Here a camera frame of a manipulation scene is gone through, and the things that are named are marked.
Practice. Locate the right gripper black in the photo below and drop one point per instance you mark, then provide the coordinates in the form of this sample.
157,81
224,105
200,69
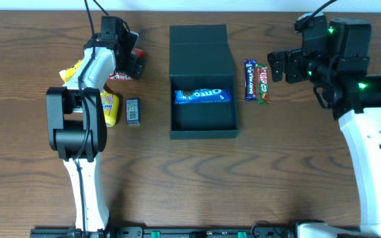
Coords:
292,65

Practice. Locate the dairy milk chocolate bar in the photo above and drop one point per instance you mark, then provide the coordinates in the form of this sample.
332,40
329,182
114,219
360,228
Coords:
249,65

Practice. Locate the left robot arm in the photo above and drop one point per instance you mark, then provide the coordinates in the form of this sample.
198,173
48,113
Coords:
76,122

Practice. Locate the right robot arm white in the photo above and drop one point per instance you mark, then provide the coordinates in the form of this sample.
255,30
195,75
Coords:
355,101

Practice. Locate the small dark blue gum pack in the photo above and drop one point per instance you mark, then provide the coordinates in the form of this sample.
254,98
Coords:
132,111

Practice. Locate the yellow candy bag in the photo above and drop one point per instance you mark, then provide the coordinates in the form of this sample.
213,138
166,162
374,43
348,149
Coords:
67,74

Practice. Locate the blue oreo pack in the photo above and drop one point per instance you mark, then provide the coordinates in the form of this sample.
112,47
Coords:
198,96

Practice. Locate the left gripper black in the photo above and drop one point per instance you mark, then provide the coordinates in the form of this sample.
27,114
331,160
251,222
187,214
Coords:
136,63

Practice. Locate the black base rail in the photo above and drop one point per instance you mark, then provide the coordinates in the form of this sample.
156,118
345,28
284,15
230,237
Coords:
140,232

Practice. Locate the kitkat milo bar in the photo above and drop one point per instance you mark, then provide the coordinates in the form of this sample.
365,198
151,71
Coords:
263,84

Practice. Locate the red snack packet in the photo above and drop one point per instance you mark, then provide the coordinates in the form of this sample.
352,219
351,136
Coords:
119,75

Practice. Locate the black gift box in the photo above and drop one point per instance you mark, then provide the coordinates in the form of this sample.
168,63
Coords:
200,58

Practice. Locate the yellow mentos bottle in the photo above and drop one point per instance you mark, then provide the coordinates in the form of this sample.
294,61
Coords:
110,104

